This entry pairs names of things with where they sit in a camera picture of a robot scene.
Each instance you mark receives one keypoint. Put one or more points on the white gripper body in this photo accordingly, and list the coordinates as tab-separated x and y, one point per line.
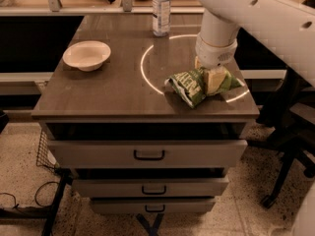
214	55

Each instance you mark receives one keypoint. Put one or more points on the green jalapeno chip bag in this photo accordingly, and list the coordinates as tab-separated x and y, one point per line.
190	85

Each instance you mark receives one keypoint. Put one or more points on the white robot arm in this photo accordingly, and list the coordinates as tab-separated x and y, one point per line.
284	27

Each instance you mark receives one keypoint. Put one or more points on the white paper bowl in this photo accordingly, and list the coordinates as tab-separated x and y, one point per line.
87	56

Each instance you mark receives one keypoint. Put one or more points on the clear plastic water bottle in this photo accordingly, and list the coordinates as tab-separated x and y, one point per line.
161	17

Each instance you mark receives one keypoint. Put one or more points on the black office chair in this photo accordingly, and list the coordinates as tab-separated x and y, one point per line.
290	110

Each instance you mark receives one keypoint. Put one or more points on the top grey drawer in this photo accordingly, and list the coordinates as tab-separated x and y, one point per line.
147	154

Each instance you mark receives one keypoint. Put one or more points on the grey drawer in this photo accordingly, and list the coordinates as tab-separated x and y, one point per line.
152	205
147	154
136	188

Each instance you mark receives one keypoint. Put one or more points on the grey drawer cabinet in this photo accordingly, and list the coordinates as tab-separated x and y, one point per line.
126	98

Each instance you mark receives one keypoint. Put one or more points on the bottom grey drawer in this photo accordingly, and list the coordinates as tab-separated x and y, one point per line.
152	205

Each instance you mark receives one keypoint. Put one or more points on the middle grey drawer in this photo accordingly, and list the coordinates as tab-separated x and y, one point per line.
136	188

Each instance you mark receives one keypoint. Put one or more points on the black wire mesh basket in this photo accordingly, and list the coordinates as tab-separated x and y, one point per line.
44	157

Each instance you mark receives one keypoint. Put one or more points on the black table leg frame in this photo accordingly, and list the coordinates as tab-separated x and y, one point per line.
48	213

